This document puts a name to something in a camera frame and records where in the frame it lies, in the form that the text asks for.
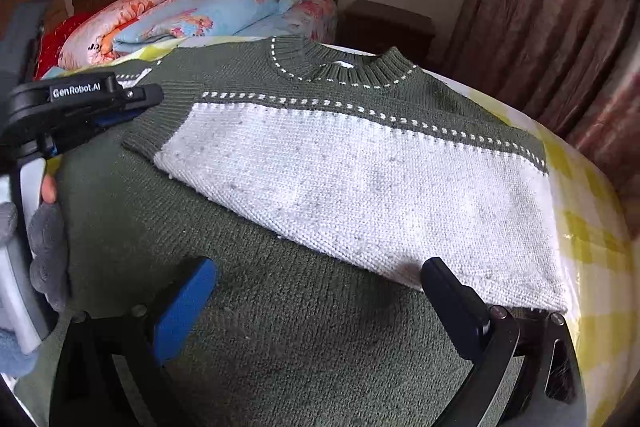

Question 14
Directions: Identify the red cloth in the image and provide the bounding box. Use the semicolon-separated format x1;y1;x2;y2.
34;13;94;78

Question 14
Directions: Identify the dark wooden nightstand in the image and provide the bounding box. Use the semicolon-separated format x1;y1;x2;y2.
339;0;437;64

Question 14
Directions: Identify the yellow checked bed cover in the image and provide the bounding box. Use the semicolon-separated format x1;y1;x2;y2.
50;34;635;427

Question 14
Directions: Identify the pink floral curtain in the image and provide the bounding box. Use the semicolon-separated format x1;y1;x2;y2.
439;0;640;210

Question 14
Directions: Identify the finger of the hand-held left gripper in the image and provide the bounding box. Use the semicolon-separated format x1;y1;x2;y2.
95;83;166;128

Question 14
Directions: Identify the pink floral bedding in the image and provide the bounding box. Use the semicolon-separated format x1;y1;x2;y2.
240;0;339;46

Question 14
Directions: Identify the orange floral folded quilt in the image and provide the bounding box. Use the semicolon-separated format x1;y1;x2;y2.
59;0;184;71

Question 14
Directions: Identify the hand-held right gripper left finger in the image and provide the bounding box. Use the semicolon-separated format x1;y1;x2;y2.
47;256;221;427

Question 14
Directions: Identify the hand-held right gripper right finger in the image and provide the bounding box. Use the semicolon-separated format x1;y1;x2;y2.
420;257;587;427

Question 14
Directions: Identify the grey knitted garment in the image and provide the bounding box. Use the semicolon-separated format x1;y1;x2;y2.
15;34;572;427

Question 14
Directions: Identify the person's left hand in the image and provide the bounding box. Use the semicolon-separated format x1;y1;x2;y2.
0;173;72;314

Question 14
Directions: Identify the blue floral folded quilt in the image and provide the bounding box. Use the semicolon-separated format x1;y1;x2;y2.
112;0;317;54

